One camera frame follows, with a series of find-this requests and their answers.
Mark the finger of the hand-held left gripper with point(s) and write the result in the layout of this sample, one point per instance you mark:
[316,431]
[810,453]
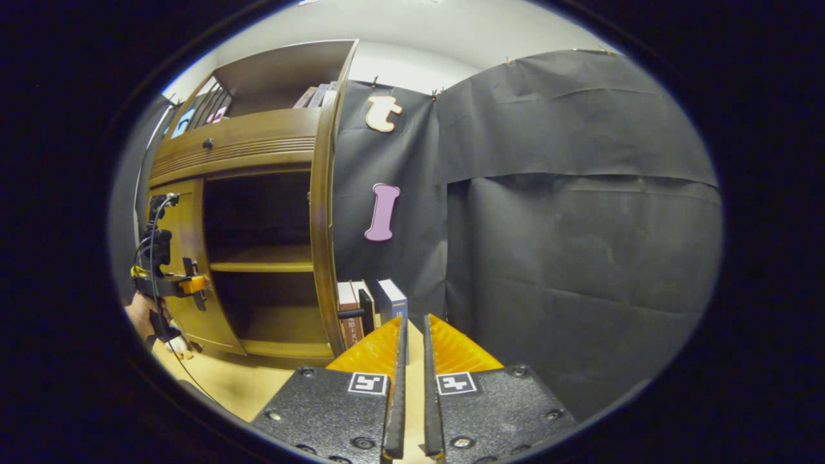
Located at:
[195,287]
[190,266]

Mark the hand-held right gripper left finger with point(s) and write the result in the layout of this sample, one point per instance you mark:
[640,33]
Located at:
[322,412]

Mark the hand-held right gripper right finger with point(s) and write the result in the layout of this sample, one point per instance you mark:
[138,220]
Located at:
[496,412]

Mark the wooden double-door shoe cabinet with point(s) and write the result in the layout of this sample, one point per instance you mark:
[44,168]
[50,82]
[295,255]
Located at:
[258,138]

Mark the wooden cabinet shelf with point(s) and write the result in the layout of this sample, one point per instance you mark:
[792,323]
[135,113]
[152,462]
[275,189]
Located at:
[261,265]

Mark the wooden cabinet drawer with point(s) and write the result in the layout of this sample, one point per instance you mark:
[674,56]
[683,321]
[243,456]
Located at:
[258,138]

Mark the brown book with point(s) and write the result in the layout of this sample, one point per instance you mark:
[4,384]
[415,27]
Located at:
[349,322]

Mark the thin black book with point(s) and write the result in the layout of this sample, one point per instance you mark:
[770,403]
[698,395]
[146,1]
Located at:
[367,312]

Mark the blue and white book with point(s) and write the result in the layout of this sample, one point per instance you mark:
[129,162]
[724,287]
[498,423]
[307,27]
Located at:
[392,299]

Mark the black backdrop cloth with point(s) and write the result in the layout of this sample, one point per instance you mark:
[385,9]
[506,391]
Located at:
[580,258]

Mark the pink book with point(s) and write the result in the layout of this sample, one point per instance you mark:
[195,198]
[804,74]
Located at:
[304,98]

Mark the grey book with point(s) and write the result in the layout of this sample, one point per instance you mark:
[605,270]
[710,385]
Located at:
[319,95]

